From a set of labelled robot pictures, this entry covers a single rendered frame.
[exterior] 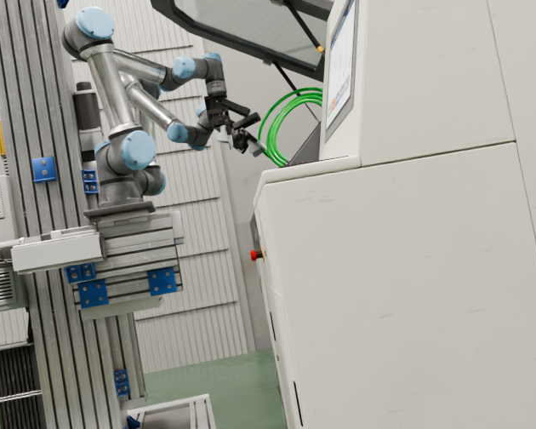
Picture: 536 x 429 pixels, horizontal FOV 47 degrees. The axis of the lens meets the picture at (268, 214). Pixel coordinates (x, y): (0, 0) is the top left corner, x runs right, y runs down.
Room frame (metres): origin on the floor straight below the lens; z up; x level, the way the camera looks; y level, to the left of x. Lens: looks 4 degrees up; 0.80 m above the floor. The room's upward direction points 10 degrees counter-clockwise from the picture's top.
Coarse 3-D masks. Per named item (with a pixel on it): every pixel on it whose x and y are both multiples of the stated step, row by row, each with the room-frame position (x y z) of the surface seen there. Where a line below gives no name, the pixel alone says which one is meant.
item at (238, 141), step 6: (234, 132) 2.46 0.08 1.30; (240, 132) 2.43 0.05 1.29; (234, 138) 2.43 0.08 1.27; (240, 138) 2.43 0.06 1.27; (246, 138) 2.43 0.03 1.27; (234, 144) 2.44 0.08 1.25; (240, 144) 2.42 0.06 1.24; (246, 144) 2.46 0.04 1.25; (240, 150) 2.44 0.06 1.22; (246, 150) 2.49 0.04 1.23
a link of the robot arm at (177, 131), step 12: (132, 84) 2.51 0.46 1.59; (132, 96) 2.51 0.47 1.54; (144, 96) 2.49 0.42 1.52; (144, 108) 2.48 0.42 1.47; (156, 108) 2.46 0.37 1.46; (156, 120) 2.46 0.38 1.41; (168, 120) 2.43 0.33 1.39; (168, 132) 2.41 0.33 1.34; (180, 132) 2.39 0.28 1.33; (192, 132) 2.45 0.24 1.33
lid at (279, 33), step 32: (160, 0) 2.48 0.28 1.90; (192, 0) 2.41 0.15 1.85; (224, 0) 2.30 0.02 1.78; (256, 0) 2.20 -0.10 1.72; (288, 0) 2.07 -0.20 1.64; (320, 0) 2.04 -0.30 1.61; (192, 32) 2.73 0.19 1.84; (224, 32) 2.64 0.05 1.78; (256, 32) 2.51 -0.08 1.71; (288, 32) 2.39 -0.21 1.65; (320, 32) 2.29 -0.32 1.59; (288, 64) 2.70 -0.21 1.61; (320, 64) 2.56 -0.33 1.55
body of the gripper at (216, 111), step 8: (208, 96) 2.25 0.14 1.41; (216, 96) 2.25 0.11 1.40; (224, 96) 2.26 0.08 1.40; (208, 104) 2.27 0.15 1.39; (216, 104) 2.26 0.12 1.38; (208, 112) 2.23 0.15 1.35; (216, 112) 2.23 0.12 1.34; (224, 112) 2.24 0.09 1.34; (208, 120) 2.23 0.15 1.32; (216, 120) 2.24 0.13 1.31; (224, 120) 2.24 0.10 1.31
